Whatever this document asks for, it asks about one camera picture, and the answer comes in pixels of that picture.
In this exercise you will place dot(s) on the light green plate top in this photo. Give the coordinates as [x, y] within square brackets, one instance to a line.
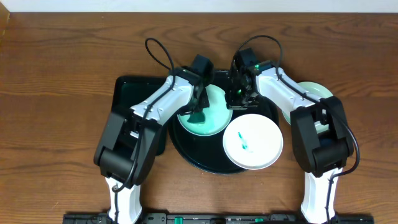
[217, 115]

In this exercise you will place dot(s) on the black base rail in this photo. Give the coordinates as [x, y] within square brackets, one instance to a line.
[163, 218]

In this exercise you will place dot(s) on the light green plate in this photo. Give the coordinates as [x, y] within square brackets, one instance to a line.
[314, 91]
[217, 115]

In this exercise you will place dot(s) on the black rectangular tray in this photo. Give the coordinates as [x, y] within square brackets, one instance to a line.
[130, 91]

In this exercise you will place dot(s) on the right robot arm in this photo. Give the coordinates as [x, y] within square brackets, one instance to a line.
[321, 138]

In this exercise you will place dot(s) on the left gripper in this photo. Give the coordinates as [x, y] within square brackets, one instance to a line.
[201, 101]

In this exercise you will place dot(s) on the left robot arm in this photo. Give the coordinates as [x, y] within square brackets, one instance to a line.
[139, 128]

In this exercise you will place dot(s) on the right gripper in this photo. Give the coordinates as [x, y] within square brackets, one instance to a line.
[232, 104]

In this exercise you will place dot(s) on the green scrubbing sponge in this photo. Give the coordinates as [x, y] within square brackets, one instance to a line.
[197, 118]

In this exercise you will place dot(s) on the white plate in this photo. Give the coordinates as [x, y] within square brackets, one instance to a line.
[253, 141]

